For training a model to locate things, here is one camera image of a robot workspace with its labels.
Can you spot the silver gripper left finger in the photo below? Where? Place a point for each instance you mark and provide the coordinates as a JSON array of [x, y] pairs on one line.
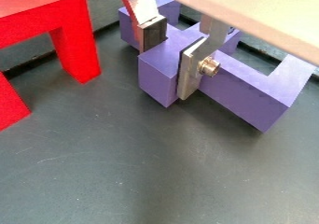
[[148, 23]]

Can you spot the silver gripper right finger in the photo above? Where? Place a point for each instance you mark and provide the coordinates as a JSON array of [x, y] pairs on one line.
[[196, 60]]

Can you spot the purple interlocking block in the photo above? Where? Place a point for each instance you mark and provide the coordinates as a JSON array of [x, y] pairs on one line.
[[256, 97]]

